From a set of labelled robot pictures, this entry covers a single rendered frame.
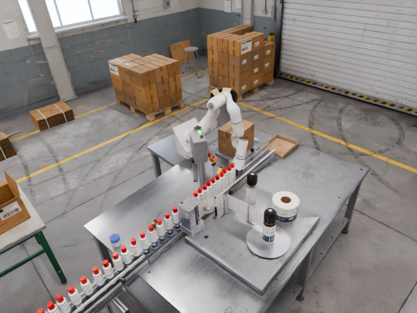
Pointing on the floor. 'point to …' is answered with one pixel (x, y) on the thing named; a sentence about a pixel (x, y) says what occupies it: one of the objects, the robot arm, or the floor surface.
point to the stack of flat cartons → (5, 147)
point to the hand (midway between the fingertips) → (236, 174)
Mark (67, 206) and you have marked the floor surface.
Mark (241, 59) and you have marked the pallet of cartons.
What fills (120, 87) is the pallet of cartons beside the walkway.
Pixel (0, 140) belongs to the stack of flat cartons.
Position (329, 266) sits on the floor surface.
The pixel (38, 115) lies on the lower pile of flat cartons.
